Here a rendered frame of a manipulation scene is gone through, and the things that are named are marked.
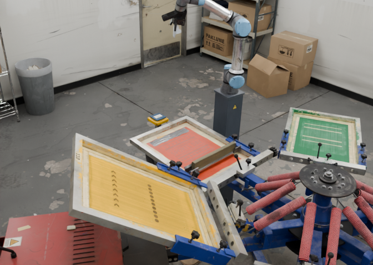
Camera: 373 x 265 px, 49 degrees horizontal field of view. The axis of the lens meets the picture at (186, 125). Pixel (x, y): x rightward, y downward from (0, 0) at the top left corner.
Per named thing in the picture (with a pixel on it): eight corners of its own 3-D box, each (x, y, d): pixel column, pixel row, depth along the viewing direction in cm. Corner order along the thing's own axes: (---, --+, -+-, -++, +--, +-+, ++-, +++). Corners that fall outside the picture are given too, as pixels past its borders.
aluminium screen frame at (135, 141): (129, 143, 314) (129, 139, 312) (186, 119, 348) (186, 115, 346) (201, 193, 263) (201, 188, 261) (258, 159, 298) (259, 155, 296)
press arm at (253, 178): (238, 178, 272) (238, 172, 269) (244, 174, 275) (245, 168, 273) (258, 190, 261) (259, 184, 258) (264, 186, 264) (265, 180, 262)
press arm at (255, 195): (173, 152, 320) (173, 146, 317) (179, 149, 324) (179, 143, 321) (310, 241, 241) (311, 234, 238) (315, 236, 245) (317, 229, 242)
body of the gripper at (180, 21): (184, 26, 298) (187, 13, 289) (172, 26, 296) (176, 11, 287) (181, 20, 303) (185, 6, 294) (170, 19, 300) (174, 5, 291)
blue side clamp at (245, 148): (224, 145, 315) (225, 138, 312) (228, 143, 318) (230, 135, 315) (255, 163, 296) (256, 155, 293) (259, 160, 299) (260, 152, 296)
